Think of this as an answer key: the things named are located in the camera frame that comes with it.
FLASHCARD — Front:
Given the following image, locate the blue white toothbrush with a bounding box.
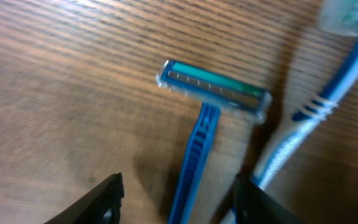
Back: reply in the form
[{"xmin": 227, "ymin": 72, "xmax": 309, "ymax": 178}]
[{"xmin": 222, "ymin": 1, "xmax": 358, "ymax": 223}]

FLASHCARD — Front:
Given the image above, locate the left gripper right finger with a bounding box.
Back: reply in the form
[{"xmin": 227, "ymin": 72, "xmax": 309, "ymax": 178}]
[{"xmin": 232, "ymin": 174, "xmax": 305, "ymax": 224}]

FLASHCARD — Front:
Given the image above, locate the blue disposable razor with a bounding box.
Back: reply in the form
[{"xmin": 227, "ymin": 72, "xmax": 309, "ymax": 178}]
[{"xmin": 156, "ymin": 60, "xmax": 272, "ymax": 224}]

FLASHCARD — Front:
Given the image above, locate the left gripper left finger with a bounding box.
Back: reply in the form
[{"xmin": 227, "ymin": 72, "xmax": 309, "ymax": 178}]
[{"xmin": 45, "ymin": 172, "xmax": 124, "ymax": 224}]

